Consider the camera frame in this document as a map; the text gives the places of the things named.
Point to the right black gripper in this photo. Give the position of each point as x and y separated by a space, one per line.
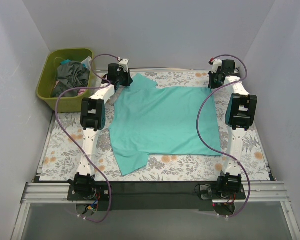
215 80

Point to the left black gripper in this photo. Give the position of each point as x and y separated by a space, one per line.
126 80

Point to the teal t shirt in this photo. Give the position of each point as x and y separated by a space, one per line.
176 120

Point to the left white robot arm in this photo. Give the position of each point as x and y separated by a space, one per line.
93 120

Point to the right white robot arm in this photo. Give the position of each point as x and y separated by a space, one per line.
239 117

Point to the clear plastic bag in bin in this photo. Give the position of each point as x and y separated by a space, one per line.
86 64

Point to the grey t shirt in bin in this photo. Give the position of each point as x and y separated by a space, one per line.
70 75

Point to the green plastic laundry bin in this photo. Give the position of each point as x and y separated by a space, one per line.
48 80

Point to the floral table mat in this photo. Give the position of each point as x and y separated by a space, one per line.
61 156

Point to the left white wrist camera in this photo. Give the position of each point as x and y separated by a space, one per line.
124 64

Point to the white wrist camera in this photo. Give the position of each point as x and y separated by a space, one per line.
216 64
124 64

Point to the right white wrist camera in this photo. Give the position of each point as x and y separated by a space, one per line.
216 64

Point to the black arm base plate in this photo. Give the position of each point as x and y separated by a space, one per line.
151 195

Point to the aluminium frame rail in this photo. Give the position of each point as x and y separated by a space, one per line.
257 192

